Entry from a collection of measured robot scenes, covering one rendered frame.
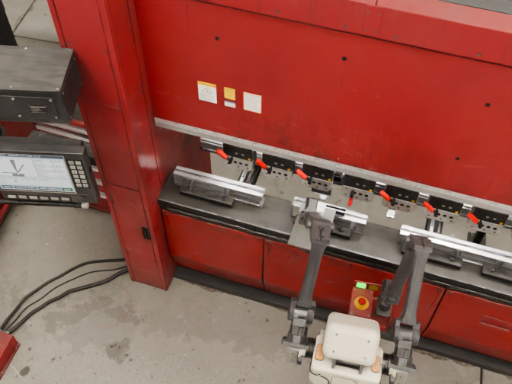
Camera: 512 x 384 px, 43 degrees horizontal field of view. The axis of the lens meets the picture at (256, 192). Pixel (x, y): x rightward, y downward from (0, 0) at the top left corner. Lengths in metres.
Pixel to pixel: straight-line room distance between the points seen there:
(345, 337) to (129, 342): 1.85
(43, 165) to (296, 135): 1.12
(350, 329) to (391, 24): 1.15
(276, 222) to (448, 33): 1.48
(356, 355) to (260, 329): 1.54
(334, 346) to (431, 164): 0.89
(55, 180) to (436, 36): 1.73
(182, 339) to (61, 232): 1.16
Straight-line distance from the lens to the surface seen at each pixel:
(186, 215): 3.59
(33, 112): 2.77
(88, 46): 2.75
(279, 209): 3.49
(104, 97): 2.93
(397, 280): 2.97
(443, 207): 3.13
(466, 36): 2.42
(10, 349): 4.24
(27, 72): 2.75
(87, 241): 4.55
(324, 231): 2.61
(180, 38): 2.79
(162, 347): 4.10
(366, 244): 3.42
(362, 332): 2.61
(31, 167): 3.03
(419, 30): 2.42
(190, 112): 3.09
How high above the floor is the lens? 3.73
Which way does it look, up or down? 53 degrees down
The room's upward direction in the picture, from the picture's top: 1 degrees clockwise
